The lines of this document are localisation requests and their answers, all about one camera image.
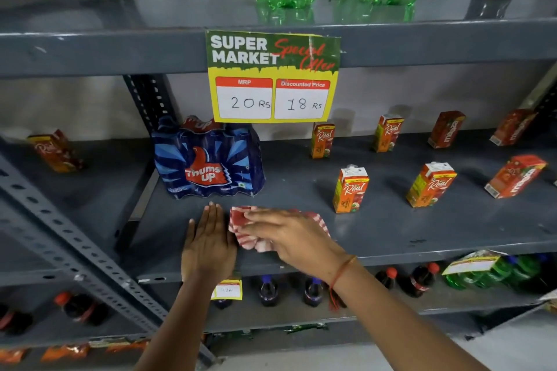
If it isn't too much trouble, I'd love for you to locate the person's right forearm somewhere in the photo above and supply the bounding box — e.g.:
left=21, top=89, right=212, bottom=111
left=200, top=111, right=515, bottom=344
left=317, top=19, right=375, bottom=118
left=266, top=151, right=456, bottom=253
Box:
left=331, top=256, right=490, bottom=371

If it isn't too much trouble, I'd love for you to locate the grey slotted adjacent rack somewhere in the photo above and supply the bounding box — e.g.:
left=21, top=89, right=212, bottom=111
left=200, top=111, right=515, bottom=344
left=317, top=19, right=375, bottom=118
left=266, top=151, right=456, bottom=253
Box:
left=0, top=135, right=218, bottom=367

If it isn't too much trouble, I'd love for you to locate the person's right hand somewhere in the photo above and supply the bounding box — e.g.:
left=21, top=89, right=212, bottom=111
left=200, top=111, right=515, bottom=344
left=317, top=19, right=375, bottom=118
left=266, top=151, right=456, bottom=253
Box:
left=238, top=209, right=355, bottom=285

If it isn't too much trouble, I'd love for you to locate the green yellow price sign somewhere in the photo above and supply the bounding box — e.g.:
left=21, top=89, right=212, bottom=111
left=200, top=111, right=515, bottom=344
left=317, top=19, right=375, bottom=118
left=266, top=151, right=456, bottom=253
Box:
left=205, top=29, right=342, bottom=125

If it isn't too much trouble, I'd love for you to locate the small yellow price tag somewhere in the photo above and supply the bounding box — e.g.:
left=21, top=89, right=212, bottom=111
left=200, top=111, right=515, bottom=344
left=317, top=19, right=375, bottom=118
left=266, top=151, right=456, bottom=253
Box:
left=211, top=279, right=243, bottom=301

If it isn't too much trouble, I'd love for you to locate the orange juice carton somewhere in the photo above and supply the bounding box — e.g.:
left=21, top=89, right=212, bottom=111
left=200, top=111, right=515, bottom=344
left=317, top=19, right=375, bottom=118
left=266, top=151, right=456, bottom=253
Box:
left=406, top=161, right=458, bottom=209
left=27, top=129, right=84, bottom=174
left=373, top=114, right=405, bottom=153
left=310, top=122, right=336, bottom=160
left=332, top=165, right=370, bottom=214

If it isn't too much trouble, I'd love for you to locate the person's left hand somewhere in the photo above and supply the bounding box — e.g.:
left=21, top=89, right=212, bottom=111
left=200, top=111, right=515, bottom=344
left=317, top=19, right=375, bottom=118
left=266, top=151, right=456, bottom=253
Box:
left=181, top=202, right=238, bottom=285

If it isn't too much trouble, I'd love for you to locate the blue wrapped cola bottle pack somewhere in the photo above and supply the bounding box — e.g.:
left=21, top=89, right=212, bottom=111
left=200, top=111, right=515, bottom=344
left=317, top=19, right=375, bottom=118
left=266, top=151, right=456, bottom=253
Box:
left=151, top=115, right=266, bottom=200

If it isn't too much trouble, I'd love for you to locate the person's left forearm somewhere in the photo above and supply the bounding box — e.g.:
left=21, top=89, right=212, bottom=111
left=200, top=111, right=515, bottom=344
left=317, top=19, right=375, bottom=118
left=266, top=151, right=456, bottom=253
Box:
left=134, top=277, right=236, bottom=371

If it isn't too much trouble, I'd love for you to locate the orange snack packet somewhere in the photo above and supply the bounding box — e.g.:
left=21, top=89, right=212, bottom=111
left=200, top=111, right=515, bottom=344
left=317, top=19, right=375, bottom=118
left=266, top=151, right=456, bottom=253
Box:
left=0, top=348, right=28, bottom=363
left=106, top=340, right=149, bottom=354
left=41, top=344, right=91, bottom=362

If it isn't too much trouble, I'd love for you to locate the red cap cola bottle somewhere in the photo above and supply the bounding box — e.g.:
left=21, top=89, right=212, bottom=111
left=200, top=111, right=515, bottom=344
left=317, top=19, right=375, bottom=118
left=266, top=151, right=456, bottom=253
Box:
left=0, top=305, right=34, bottom=335
left=400, top=262, right=441, bottom=299
left=54, top=292, right=110, bottom=326
left=375, top=267, right=399, bottom=290

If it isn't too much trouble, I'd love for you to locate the tilted yellow price sign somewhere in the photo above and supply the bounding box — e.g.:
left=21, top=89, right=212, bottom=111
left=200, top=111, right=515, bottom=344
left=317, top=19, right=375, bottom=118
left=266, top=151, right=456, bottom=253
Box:
left=441, top=250, right=508, bottom=276

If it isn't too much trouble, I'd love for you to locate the small green soda bottle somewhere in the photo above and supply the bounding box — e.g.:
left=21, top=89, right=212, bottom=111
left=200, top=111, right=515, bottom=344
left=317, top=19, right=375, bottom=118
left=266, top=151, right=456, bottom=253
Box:
left=509, top=255, right=543, bottom=291
left=472, top=256, right=517, bottom=289
left=444, top=273, right=471, bottom=290

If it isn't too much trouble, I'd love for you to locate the red thread wrist bracelet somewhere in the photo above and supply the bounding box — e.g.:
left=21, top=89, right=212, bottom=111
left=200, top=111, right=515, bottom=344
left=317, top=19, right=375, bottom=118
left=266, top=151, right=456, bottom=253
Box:
left=328, top=254, right=358, bottom=312

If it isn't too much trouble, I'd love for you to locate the red white striped cloth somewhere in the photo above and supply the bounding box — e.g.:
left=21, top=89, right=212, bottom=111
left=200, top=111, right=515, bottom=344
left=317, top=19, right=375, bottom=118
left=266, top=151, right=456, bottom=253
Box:
left=228, top=205, right=332, bottom=253

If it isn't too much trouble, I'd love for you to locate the red mango drink carton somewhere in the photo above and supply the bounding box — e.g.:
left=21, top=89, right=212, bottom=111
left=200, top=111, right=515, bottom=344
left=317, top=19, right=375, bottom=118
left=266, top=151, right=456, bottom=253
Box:
left=489, top=108, right=538, bottom=147
left=484, top=154, right=548, bottom=199
left=427, top=110, right=466, bottom=150

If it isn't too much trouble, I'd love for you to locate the grey metal shelving rack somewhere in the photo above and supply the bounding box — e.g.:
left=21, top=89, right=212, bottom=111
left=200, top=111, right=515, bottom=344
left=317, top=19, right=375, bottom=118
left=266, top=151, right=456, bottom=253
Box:
left=0, top=0, right=557, bottom=367

